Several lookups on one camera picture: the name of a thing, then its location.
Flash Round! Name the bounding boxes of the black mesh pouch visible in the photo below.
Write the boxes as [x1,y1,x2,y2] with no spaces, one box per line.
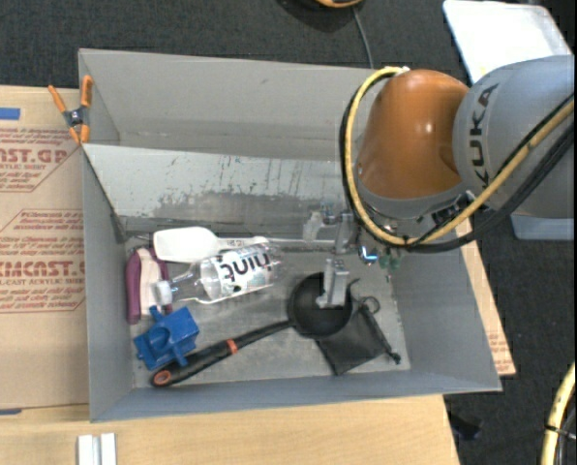
[314,294,403,377]

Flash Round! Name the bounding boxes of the grey metal bin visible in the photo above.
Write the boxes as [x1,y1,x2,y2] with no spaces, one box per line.
[77,48,503,423]

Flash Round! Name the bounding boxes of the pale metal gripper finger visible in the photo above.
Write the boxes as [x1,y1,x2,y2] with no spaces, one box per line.
[302,209,341,241]
[316,258,350,310]

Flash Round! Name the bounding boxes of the white plastic scoop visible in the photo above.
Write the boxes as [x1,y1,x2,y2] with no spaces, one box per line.
[152,226,270,264]

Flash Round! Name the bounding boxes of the clear plastic bottle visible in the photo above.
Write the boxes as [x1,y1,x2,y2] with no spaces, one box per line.
[153,242,283,305]

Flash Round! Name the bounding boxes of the brown cardboard board, red print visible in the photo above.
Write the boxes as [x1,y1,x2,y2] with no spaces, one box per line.
[0,83,517,414]

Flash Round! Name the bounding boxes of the black ladle with orange ring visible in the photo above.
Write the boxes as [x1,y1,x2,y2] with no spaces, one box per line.
[149,272,355,388]

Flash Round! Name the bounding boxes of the blue plastic block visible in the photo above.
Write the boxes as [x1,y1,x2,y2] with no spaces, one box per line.
[133,304,201,371]

